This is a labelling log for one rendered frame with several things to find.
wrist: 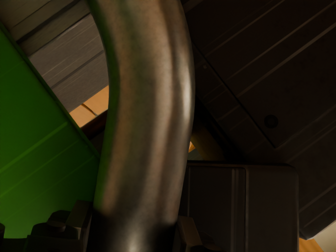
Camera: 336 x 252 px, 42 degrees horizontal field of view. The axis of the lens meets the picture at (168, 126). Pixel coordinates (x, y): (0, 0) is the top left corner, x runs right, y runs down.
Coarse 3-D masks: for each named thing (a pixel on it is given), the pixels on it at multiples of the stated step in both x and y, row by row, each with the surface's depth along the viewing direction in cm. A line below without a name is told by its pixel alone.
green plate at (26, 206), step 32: (0, 32) 17; (0, 64) 17; (32, 64) 18; (0, 96) 17; (32, 96) 17; (0, 128) 17; (32, 128) 17; (64, 128) 17; (0, 160) 17; (32, 160) 17; (64, 160) 17; (96, 160) 17; (0, 192) 17; (32, 192) 17; (64, 192) 17; (32, 224) 17
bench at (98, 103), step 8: (104, 88) 94; (96, 96) 95; (104, 96) 98; (88, 104) 96; (96, 104) 100; (104, 104) 103; (72, 112) 94; (80, 112) 97; (88, 112) 101; (96, 112) 104; (80, 120) 102; (88, 120) 106
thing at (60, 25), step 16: (0, 0) 19; (16, 0) 19; (32, 0) 19; (48, 0) 19; (64, 0) 18; (80, 0) 19; (0, 16) 19; (16, 16) 19; (32, 16) 18; (48, 16) 18; (64, 16) 19; (80, 16) 19; (16, 32) 18; (32, 32) 19; (48, 32) 19; (64, 32) 19; (32, 48) 19
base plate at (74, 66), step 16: (80, 32) 62; (96, 32) 65; (48, 48) 61; (64, 48) 63; (80, 48) 67; (96, 48) 70; (48, 64) 65; (64, 64) 68; (80, 64) 71; (96, 64) 75; (48, 80) 69; (64, 80) 73; (80, 80) 77; (96, 80) 82; (64, 96) 78; (80, 96) 83
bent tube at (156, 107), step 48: (96, 0) 14; (144, 0) 14; (144, 48) 14; (144, 96) 14; (192, 96) 15; (144, 144) 14; (96, 192) 15; (144, 192) 14; (96, 240) 14; (144, 240) 14
